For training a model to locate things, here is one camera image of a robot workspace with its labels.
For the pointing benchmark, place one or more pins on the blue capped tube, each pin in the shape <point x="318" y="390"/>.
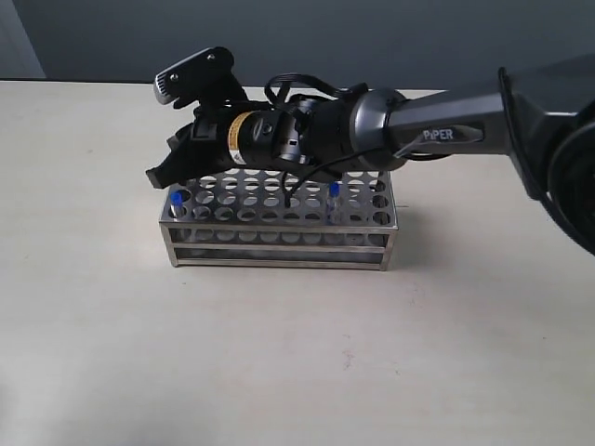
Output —
<point x="333" y="204"/>
<point x="177" y="209"/>

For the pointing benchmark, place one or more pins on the black gripper yellow label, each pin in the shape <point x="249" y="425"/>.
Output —
<point x="248" y="139"/>

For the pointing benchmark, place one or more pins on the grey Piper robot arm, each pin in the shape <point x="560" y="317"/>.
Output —
<point x="542" y="119"/>

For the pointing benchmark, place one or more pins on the blue capped tube front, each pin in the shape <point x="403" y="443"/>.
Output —
<point x="177" y="209"/>

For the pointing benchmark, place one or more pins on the stainless steel test tube rack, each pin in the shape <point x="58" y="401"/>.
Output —
<point x="239" y="218"/>

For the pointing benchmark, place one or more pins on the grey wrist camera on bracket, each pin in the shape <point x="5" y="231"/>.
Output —
<point x="205" y="77"/>

